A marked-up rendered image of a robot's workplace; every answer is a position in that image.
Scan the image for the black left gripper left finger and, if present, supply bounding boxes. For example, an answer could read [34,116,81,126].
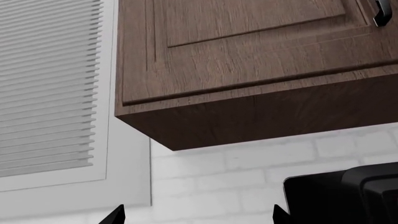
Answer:
[98,203,126,224]

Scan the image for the brown wooden wall cabinet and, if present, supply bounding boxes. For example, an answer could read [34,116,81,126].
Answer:
[114,0,398,152]

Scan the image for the black toaster oven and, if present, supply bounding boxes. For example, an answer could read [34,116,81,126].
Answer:
[282,161,398,224]

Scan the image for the white window blinds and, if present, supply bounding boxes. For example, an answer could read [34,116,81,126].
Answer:
[0,0,104,177]

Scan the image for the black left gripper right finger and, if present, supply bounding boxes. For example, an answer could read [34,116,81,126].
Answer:
[272,203,291,224]

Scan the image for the white window frame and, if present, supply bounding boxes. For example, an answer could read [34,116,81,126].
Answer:
[0,0,152,222]

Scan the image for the silver cabinet door handle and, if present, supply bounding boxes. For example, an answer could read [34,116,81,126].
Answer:
[371,0,394,27]

